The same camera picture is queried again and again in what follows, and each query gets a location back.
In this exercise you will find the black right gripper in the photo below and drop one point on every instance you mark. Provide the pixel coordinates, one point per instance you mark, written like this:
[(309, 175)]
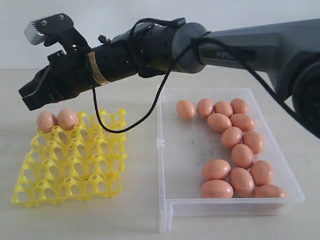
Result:
[(64, 78)]

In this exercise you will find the brown egg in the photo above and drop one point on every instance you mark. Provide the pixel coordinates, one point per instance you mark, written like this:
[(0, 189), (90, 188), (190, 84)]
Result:
[(242, 156), (217, 189), (205, 107), (254, 141), (218, 122), (239, 106), (242, 182), (185, 109), (216, 169), (262, 173), (231, 137), (243, 122), (270, 191), (223, 107), (67, 119), (46, 121)]

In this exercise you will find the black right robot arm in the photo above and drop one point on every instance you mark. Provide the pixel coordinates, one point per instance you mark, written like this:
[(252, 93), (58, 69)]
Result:
[(283, 57)]

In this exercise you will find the yellow plastic egg tray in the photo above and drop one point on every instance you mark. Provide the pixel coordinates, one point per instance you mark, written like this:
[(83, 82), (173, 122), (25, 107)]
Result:
[(77, 164)]

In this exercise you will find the clear plastic bin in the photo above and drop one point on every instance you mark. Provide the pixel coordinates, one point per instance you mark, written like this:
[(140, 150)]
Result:
[(184, 146)]

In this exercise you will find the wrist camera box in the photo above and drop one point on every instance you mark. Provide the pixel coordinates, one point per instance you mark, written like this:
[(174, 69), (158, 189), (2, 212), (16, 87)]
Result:
[(57, 28)]

